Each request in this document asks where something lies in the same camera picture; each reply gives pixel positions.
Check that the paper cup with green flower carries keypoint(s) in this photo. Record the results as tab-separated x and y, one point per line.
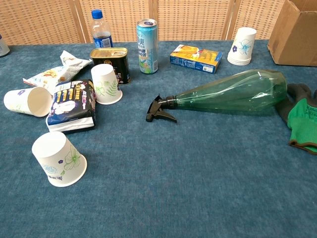
59	158

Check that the green spray bottle black trigger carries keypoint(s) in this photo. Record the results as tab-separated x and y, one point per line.
235	94

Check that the yellow and blue carton box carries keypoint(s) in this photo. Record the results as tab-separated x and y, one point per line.
195	62

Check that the stacked blue flower paper cups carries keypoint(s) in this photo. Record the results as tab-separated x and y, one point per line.
241	49

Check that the white snack bag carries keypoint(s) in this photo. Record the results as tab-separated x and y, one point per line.
49	77

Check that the blue table carpet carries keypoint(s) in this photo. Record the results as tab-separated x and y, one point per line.
173	161

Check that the dark blue snack bag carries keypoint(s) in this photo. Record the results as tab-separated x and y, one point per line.
71	104

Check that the paper cup with purple flower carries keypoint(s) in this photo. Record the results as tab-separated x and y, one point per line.
17	100

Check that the open cardboard box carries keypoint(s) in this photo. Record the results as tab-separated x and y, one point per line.
292	37

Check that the green and black work glove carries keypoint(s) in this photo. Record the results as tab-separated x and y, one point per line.
302	121

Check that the paper cup with fern print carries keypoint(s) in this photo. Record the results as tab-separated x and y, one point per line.
105	84

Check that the tall light blue drink can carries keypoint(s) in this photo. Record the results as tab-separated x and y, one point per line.
147	49

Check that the woven bamboo folding screen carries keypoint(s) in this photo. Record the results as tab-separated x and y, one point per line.
193	19

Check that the cola bottle with blue cap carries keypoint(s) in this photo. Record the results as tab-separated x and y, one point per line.
101	34

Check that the blue and white drink can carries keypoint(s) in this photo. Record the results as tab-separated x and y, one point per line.
3	48

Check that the black tin with gold lid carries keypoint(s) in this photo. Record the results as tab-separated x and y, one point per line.
119	59

